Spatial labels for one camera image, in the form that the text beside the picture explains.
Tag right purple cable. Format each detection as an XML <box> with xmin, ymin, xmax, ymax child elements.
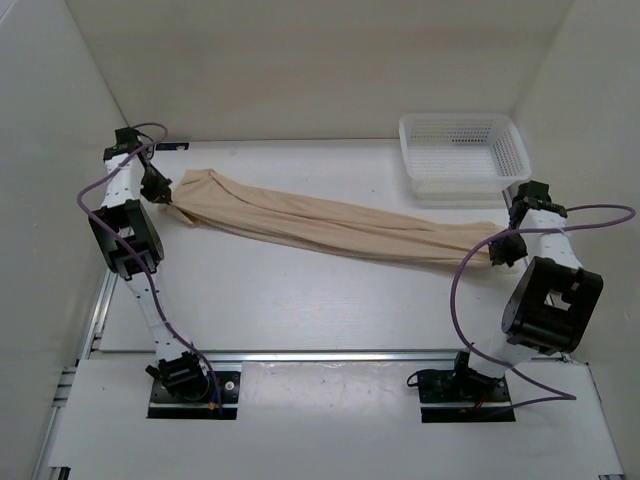
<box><xmin>449</xmin><ymin>203</ymin><xmax>637</xmax><ymax>411</ymax></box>

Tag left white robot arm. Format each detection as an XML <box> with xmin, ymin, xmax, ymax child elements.
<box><xmin>89</xmin><ymin>139</ymin><xmax>211</xmax><ymax>402</ymax></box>

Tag purple cable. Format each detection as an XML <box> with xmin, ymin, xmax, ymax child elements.
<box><xmin>449</xmin><ymin>203</ymin><xmax>637</xmax><ymax>411</ymax></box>
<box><xmin>75</xmin><ymin>122</ymin><xmax>226</xmax><ymax>416</ymax></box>

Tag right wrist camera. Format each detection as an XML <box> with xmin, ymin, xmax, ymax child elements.
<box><xmin>512</xmin><ymin>180</ymin><xmax>551</xmax><ymax>203</ymax></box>

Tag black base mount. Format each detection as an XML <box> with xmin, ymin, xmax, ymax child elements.
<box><xmin>147</xmin><ymin>364</ymin><xmax>242</xmax><ymax>421</ymax></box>
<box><xmin>406</xmin><ymin>369</ymin><xmax>516</xmax><ymax>424</ymax></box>

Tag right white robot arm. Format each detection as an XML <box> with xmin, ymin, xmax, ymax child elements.
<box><xmin>449</xmin><ymin>196</ymin><xmax>604</xmax><ymax>400</ymax></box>

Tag aluminium frame rail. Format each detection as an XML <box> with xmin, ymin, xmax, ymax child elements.
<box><xmin>29</xmin><ymin>144</ymin><xmax>626</xmax><ymax>480</ymax></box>

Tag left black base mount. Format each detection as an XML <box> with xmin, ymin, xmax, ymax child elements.
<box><xmin>147</xmin><ymin>364</ymin><xmax>242</xmax><ymax>421</ymax></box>

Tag white plastic basket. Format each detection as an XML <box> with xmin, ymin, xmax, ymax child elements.
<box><xmin>399</xmin><ymin>113</ymin><xmax>532</xmax><ymax>198</ymax></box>

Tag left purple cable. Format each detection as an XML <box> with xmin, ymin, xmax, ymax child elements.
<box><xmin>75</xmin><ymin>122</ymin><xmax>226</xmax><ymax>416</ymax></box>

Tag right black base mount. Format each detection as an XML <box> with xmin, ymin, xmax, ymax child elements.
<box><xmin>406</xmin><ymin>369</ymin><xmax>516</xmax><ymax>424</ymax></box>

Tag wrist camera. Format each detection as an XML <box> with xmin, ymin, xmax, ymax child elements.
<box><xmin>115</xmin><ymin>127</ymin><xmax>142</xmax><ymax>149</ymax></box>
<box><xmin>512</xmin><ymin>180</ymin><xmax>551</xmax><ymax>203</ymax></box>

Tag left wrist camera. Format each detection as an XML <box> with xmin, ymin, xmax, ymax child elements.
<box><xmin>115</xmin><ymin>127</ymin><xmax>142</xmax><ymax>149</ymax></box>

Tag beige trousers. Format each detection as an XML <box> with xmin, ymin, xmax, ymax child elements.
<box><xmin>163</xmin><ymin>169</ymin><xmax>501</xmax><ymax>265</ymax></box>

